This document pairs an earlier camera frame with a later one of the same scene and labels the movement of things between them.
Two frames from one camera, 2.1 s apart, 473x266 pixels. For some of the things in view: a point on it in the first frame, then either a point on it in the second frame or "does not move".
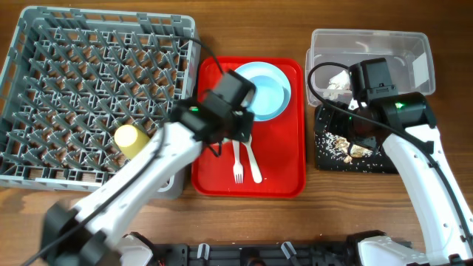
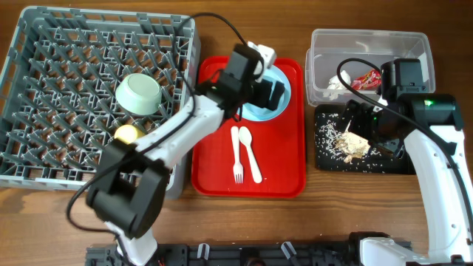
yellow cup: (129, 140) does not move
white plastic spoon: (256, 174) does not move
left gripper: (248, 120) -> (263, 99)
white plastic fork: (237, 167) does not move
